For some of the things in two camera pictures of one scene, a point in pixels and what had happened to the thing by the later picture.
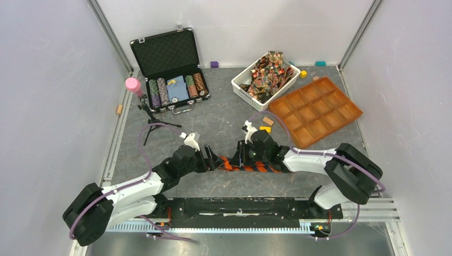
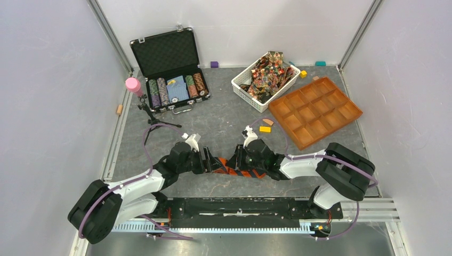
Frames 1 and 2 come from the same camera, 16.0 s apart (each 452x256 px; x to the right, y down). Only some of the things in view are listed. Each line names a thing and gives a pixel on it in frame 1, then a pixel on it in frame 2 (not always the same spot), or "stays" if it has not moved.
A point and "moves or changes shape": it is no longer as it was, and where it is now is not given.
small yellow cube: [303, 74] stays
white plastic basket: [245, 76] stays
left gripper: [213, 160] stays
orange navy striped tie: [259, 166] moves or changes shape
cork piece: [119, 109] stays
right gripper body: [248, 154] to [244, 161]
